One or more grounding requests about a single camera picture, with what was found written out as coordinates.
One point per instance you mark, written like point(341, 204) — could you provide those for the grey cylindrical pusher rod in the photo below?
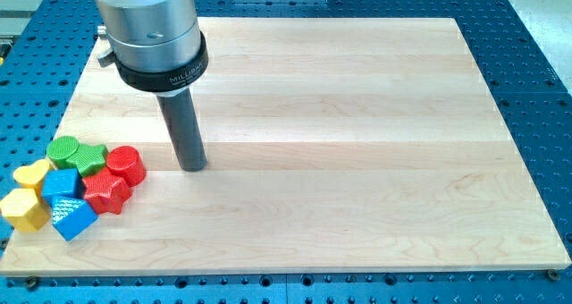
point(182, 124)

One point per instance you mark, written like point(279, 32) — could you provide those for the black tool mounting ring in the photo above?
point(156, 63)

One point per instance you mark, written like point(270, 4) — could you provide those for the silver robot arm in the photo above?
point(129, 19)

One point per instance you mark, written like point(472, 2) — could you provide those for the light wooden board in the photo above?
point(332, 145)

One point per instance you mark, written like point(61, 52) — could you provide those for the red cylinder block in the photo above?
point(125, 162)

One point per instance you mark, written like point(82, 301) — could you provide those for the green star block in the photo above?
point(88, 159)

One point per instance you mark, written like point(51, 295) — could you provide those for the green cylinder block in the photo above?
point(61, 149)

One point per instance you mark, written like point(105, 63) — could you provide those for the red star block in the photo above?
point(106, 192)

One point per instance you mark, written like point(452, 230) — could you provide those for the blue perforated table plate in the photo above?
point(45, 65)

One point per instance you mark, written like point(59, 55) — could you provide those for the blue cube block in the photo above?
point(62, 183)

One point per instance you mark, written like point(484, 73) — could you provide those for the yellow heart block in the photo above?
point(33, 176)

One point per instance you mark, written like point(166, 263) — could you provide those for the blue triangle block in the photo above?
point(71, 216)

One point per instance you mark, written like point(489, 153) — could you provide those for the yellow hexagon block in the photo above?
point(24, 210)

